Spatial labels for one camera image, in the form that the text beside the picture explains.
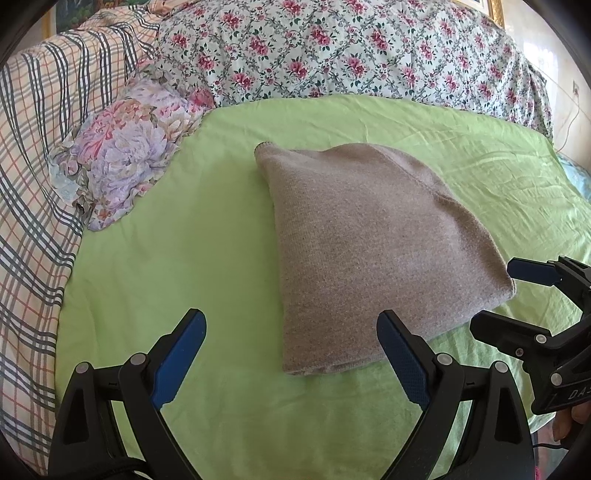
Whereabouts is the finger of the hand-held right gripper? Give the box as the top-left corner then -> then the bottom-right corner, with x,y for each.
507,255 -> 591,319
469,311 -> 561,367

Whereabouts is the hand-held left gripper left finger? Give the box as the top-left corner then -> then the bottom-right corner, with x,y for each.
48,308 -> 206,480

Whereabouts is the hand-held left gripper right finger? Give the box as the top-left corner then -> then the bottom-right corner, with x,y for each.
377,309 -> 536,480

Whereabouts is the beige knit sweater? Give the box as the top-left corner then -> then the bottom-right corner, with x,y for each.
255,142 -> 516,376

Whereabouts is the green bed sheet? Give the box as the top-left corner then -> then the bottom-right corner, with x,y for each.
54,95 -> 591,480

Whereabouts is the light blue cloth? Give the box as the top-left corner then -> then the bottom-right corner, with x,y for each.
555,154 -> 591,205

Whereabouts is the purple floral pillow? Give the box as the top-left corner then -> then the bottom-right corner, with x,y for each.
47,76 -> 216,232

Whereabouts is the plaid blanket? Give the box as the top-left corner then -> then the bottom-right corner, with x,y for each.
0,6 -> 172,476

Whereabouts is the gold framed picture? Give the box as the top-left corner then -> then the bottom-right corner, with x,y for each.
455,0 -> 505,27

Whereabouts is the rose print quilt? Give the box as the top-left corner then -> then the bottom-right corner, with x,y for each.
145,0 -> 555,141

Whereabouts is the white wall cable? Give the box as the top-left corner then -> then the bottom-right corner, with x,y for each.
555,91 -> 583,154

